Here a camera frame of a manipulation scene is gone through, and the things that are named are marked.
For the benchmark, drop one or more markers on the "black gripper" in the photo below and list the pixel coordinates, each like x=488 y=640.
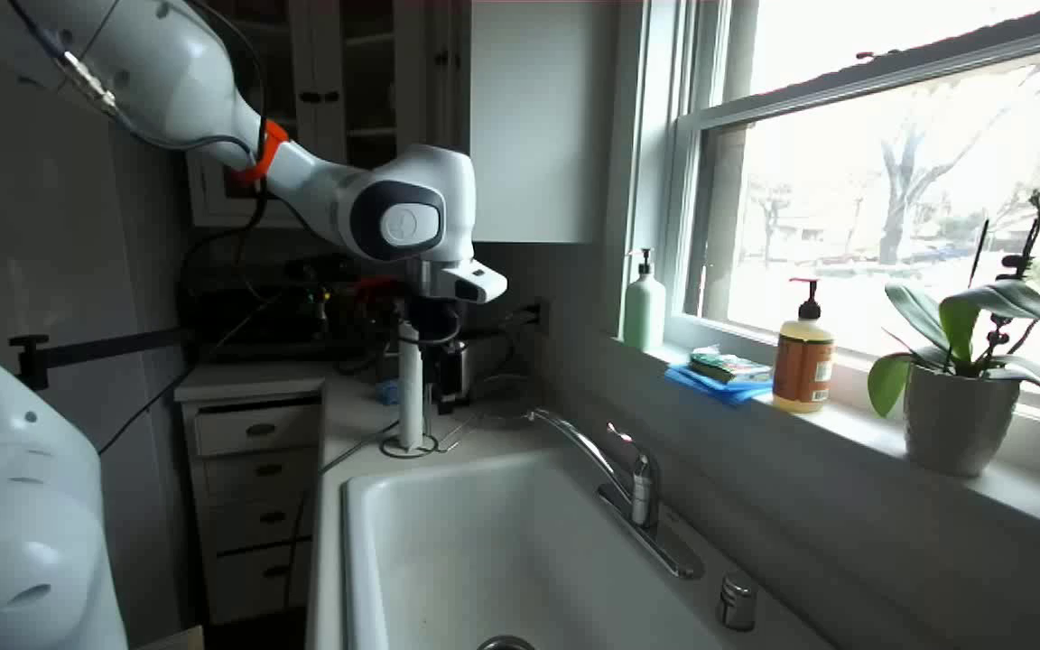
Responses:
x=426 y=324

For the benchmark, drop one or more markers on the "chrome sink faucet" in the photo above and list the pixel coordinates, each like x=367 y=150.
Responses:
x=630 y=488

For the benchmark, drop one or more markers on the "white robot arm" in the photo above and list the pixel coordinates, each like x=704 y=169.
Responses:
x=166 y=79

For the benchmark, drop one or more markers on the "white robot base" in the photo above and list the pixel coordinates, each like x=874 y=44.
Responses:
x=57 y=576

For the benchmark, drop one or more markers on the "white drawer cabinet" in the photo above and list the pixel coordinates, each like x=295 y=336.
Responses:
x=252 y=458

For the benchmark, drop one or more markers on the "green soap pump bottle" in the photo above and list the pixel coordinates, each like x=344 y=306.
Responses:
x=643 y=306

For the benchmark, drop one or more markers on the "white ceramic sink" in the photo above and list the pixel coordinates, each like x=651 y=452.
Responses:
x=515 y=554

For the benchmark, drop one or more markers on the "white upper cabinet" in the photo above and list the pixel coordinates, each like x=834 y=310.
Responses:
x=541 y=82

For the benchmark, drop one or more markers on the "blue sponge on sill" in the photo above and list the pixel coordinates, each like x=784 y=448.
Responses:
x=720 y=374

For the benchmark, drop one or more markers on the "amber soap pump bottle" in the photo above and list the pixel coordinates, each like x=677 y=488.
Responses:
x=804 y=360

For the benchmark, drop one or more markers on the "chrome sink side knob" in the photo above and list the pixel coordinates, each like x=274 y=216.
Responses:
x=737 y=603

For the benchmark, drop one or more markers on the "potted orchid plant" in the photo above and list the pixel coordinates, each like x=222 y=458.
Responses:
x=962 y=384

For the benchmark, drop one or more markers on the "black wall mount bracket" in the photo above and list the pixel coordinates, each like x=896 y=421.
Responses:
x=39 y=354

